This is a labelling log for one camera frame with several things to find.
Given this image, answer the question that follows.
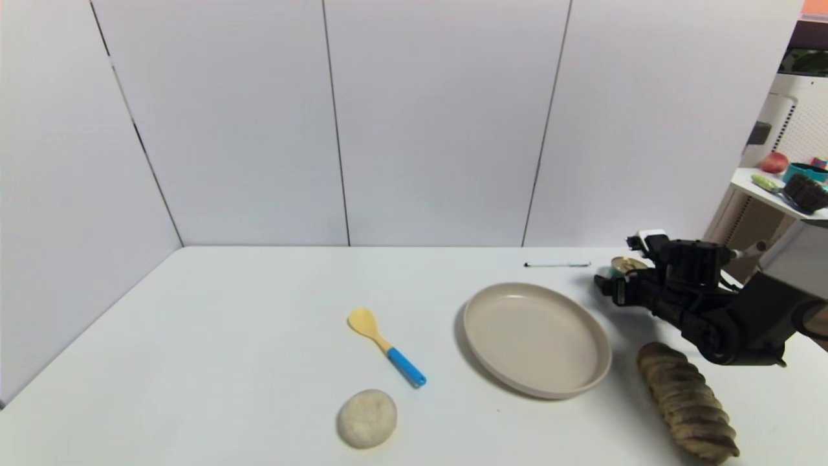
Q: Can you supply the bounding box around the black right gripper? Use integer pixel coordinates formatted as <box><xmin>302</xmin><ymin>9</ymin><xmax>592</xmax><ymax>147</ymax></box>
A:
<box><xmin>594</xmin><ymin>274</ymin><xmax>660</xmax><ymax>311</ymax></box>

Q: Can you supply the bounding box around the beige round plate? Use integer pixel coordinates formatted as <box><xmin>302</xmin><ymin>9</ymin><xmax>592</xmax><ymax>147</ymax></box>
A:
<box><xmin>463</xmin><ymin>282</ymin><xmax>612</xmax><ymax>399</ymax></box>

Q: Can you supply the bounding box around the long twisted striped bread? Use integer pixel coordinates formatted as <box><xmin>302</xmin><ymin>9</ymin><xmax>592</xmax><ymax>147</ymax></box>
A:
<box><xmin>636</xmin><ymin>342</ymin><xmax>740</xmax><ymax>461</ymax></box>

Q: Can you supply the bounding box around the white side table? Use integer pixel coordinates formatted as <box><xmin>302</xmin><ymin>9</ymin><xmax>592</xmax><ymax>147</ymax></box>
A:
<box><xmin>728</xmin><ymin>167</ymin><xmax>828</xmax><ymax>285</ymax></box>

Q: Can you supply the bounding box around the black brush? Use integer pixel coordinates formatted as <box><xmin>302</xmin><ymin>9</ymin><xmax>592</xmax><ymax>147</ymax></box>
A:
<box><xmin>783</xmin><ymin>173</ymin><xmax>828</xmax><ymax>214</ymax></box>

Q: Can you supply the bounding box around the teal bowl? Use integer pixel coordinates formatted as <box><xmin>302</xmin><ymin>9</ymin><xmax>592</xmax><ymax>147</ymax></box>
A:
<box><xmin>782</xmin><ymin>162</ymin><xmax>828</xmax><ymax>184</ymax></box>

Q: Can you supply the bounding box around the white pegboard stand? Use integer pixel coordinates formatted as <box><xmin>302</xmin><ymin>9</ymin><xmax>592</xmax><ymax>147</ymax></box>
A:
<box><xmin>741</xmin><ymin>71</ymin><xmax>828</xmax><ymax>170</ymax></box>

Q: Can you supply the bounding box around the round pale bread bun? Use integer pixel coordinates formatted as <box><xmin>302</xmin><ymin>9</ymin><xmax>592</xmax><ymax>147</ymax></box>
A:
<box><xmin>336</xmin><ymin>388</ymin><xmax>398</xmax><ymax>449</ymax></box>

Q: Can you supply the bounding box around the yellow spoon with blue handle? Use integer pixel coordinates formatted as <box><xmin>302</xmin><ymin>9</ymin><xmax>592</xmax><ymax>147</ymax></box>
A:
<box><xmin>348</xmin><ymin>307</ymin><xmax>428</xmax><ymax>388</ymax></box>

